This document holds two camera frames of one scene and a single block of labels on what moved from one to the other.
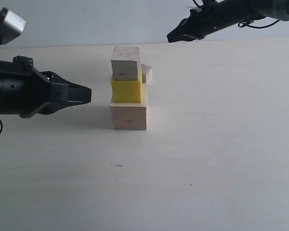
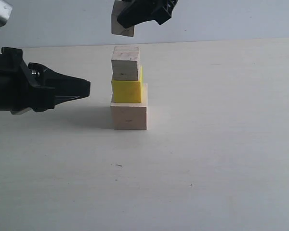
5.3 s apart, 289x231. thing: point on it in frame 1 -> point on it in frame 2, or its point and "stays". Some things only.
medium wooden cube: [125, 63] stays
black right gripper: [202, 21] -> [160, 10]
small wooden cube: [147, 73] -> [117, 28]
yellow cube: [128, 91] stays
